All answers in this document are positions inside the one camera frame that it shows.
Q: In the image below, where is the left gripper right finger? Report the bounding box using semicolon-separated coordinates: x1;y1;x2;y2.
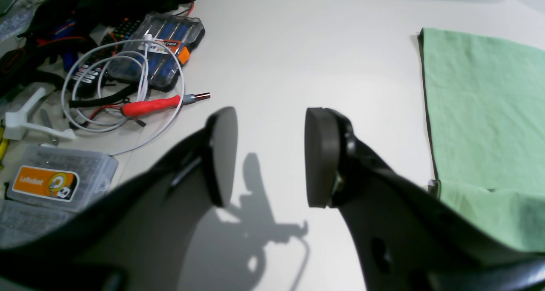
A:
305;108;545;291

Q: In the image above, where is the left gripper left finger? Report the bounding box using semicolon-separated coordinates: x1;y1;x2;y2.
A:
1;107;238;291

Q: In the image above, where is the light green T-shirt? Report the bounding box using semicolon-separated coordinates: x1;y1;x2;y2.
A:
418;28;545;252

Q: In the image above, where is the clear LeRobot screw box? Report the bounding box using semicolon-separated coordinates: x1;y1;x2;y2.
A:
6;146;118;213

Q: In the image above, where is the screwdriver bit set case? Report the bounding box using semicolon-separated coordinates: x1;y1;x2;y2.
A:
107;14;206;93

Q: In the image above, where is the red handled screwdriver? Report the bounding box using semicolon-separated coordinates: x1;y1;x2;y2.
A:
120;92;211;118

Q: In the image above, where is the white plastic bracket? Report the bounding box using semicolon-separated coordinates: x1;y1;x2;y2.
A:
3;87;76;141

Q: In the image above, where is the white cable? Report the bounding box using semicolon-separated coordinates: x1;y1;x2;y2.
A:
61;33;186;156

